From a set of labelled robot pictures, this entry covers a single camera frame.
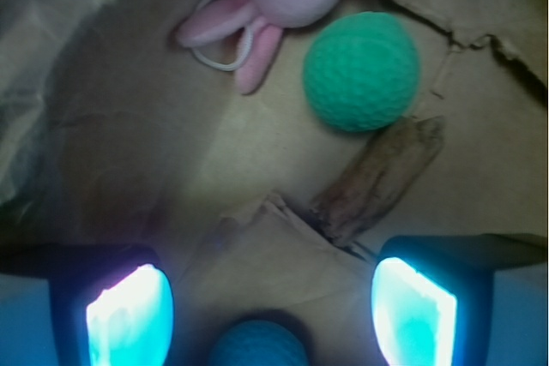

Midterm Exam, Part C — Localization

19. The gripper glowing white right finger pad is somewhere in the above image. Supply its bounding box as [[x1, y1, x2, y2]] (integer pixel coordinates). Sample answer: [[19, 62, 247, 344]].
[[370, 235, 549, 366]]

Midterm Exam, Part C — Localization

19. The gripper glowing white left finger pad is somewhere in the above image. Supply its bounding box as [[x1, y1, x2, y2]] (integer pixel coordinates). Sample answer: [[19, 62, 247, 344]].
[[0, 245, 176, 366]]

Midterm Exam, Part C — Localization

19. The blue foam ball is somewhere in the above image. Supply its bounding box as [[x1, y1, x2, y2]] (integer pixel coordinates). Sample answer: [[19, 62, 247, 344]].
[[208, 320, 310, 366]]

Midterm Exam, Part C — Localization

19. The green foam ball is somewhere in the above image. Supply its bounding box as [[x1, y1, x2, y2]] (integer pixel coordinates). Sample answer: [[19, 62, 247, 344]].
[[302, 12, 420, 132]]

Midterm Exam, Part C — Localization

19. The brown wood bark piece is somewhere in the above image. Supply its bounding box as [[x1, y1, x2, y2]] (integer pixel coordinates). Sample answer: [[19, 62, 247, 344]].
[[310, 116, 446, 247]]

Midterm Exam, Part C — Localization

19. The brown paper bag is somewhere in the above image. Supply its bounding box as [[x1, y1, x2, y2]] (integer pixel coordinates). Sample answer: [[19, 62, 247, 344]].
[[1, 0, 548, 365]]

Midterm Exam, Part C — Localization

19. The pink plush bunny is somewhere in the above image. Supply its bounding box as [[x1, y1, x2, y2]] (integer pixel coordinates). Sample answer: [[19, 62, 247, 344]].
[[176, 0, 339, 94]]

